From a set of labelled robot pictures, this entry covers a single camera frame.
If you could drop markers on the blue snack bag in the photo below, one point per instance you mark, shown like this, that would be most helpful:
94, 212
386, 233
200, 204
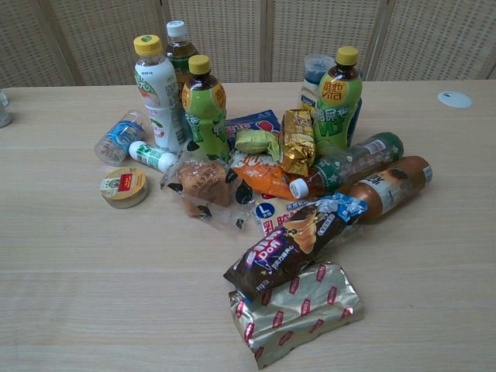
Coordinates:
252, 124

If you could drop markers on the gold foil snack packet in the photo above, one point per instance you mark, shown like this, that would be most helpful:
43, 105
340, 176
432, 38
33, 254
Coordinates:
296, 143

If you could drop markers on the brown ice cream wrapper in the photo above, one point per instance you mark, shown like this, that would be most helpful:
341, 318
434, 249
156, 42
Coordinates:
294, 244

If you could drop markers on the white milk drink bottle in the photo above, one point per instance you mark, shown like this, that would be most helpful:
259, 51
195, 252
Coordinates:
155, 97

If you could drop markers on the orange snack bag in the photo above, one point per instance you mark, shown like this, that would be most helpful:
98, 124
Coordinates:
259, 174

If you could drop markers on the round yellow tin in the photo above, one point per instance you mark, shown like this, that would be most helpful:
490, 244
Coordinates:
124, 186

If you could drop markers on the silver foil red-label pack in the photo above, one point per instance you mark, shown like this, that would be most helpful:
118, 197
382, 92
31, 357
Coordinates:
302, 314

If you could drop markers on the wicker folding screen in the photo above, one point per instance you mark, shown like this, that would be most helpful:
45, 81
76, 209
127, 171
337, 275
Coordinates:
232, 38

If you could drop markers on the brown coffee drink bottle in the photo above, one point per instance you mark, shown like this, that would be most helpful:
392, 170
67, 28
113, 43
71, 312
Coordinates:
391, 186

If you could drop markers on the green lemon tea bottle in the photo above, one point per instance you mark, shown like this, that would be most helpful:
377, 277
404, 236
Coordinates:
337, 104
203, 112

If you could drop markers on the green tea bottle white cap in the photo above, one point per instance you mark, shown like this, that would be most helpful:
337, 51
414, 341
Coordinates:
176, 42

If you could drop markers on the clear bottle blue label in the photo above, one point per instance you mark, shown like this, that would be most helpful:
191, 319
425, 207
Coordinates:
120, 135

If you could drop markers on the clear water bottle white cap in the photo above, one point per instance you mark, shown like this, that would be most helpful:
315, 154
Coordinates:
4, 116
2, 97

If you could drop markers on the light green snack packet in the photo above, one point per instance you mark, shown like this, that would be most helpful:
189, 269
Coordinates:
252, 141

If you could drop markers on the jasmine tea bottle dark green label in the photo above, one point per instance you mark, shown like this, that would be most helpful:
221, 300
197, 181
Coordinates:
348, 162

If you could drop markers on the bread in clear panda bag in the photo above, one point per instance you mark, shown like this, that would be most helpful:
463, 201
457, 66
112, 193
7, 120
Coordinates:
203, 178

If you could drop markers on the small white green bottle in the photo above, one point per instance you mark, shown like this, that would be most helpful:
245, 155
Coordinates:
149, 155

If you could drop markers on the white table grommet cover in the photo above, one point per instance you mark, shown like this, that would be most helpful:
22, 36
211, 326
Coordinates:
455, 99

